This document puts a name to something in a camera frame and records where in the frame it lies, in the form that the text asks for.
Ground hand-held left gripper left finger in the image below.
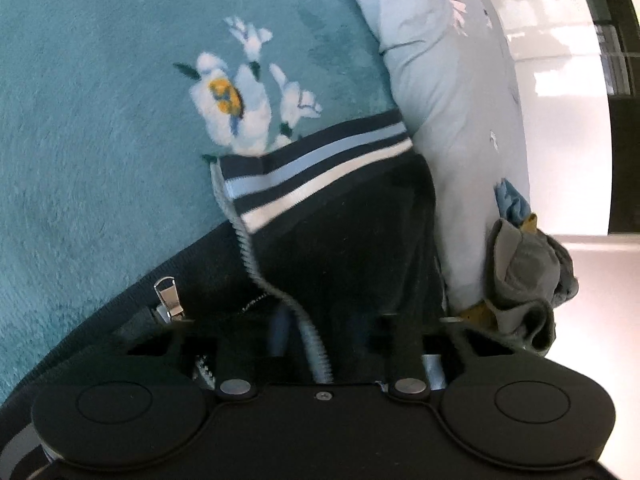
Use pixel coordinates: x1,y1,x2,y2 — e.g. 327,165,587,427
125,310,296,402

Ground teal floral blanket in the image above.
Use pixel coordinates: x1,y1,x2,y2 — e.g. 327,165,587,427
0,0,406,401

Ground navy and light blue jacket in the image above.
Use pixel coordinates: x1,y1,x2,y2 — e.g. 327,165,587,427
0,107,449,467

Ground grey floral duvet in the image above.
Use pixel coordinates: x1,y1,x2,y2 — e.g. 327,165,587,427
332,0,532,317

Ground white glossy wardrobe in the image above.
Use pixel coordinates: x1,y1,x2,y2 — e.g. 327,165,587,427
467,0,640,466

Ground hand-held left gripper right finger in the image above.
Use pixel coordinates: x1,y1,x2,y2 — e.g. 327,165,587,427
345,310,506,402

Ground light blue cloth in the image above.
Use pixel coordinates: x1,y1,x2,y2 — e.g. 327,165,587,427
494,178,532,225

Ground grey garment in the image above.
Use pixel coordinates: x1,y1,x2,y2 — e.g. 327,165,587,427
486,217,580,357

